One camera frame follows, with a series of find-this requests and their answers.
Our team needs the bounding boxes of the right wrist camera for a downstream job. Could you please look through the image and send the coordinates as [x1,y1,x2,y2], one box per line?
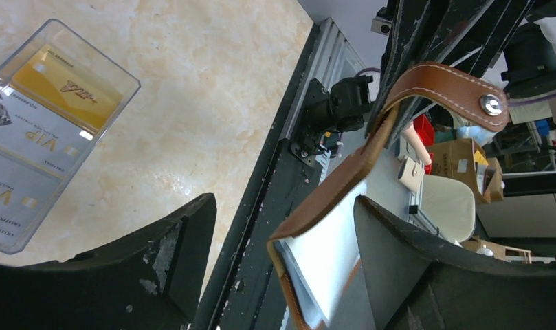
[371,7,393,36]

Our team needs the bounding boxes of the clear plastic card box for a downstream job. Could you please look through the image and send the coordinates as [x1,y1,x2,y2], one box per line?
[0,19,141,254]

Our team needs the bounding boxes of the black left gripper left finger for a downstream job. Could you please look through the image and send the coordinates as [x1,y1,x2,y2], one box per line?
[0,193,216,329]

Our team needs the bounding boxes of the gold VIP card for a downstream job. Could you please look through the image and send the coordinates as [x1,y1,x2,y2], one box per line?
[11,43,123,134]

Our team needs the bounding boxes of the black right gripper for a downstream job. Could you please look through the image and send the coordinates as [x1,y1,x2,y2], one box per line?
[368,1,556,131]

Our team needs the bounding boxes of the brown leather card holder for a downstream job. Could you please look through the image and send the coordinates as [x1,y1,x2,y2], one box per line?
[267,61,509,329]

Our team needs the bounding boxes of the silver vip card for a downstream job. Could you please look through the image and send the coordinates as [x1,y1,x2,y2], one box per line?
[0,87,93,177]
[0,155,59,245]

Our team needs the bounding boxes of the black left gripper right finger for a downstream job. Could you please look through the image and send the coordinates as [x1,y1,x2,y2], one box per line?
[354,196,556,329]

